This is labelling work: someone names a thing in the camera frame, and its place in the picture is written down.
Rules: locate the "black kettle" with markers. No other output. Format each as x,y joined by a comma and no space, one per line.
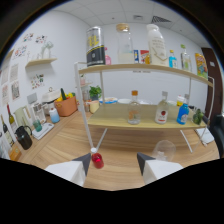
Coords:
23,138

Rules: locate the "green cup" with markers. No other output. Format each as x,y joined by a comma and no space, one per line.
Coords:
37,126

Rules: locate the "glass jar with limes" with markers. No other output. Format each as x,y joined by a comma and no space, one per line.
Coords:
198,117

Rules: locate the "red wall poster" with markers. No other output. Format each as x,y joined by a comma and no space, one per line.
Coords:
144,56

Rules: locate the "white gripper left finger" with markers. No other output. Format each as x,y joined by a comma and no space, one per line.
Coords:
71,169

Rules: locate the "yellow bottle white cap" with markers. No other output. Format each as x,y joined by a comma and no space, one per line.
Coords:
180,100

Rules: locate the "blue rimmed bowl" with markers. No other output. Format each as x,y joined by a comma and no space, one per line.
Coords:
108,100

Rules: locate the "tall black yellow can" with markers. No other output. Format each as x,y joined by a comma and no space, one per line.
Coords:
95,48

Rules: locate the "white bowl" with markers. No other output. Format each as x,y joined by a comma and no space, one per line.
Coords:
124,101

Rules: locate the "clear bottle red label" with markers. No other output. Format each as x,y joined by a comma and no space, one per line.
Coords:
161,113

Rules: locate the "small red liquid bottle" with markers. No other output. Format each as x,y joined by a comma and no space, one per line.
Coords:
98,160

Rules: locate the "cream mug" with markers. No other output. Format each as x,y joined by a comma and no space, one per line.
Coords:
94,106

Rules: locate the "large white bottle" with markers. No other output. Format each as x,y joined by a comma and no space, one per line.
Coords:
156,46

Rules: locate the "ceiling air vent grille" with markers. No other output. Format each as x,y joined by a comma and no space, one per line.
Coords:
160,19

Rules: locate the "wooden wall shelf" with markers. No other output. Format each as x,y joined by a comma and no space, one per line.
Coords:
41,61

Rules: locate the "clear bottle green cap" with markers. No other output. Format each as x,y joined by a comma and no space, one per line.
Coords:
186,61

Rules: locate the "small light blue bottle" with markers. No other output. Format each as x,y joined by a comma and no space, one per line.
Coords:
172,61

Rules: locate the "white kitchen scale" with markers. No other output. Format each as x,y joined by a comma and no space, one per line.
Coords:
43,130

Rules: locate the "brown wooden door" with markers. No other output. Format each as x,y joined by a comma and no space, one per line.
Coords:
208,83

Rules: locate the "black chair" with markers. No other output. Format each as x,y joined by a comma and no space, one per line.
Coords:
218,133

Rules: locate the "clear glass with ice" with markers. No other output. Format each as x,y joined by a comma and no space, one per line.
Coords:
165,149

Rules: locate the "light blue small container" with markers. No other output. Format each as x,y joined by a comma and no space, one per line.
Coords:
54,116

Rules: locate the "blue liquid bottle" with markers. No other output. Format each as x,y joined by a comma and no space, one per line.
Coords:
182,115

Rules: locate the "white countertop appliance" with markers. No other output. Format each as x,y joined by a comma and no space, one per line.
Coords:
50,96

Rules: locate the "glass jar with cork lid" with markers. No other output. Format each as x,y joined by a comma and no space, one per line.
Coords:
125,46

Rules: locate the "small pink liquid bottle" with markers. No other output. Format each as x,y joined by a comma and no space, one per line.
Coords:
108,59

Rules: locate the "blue wall poster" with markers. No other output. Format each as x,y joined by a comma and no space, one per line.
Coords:
136,56

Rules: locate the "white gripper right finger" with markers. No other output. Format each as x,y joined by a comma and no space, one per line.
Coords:
156,168

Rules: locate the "white notebook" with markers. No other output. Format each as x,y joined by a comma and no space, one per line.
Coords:
204,135

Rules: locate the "orange basket with fruit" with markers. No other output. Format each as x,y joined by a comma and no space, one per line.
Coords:
66,106

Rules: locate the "yellow drink can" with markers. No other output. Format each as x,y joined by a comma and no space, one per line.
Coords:
201,66

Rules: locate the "clear bottle orange cap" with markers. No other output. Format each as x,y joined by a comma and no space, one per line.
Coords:
134,113

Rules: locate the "green potted plant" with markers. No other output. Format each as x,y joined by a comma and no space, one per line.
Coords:
95,91

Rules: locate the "two-tier wooden shelf rack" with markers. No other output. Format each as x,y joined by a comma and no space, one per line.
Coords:
140,116

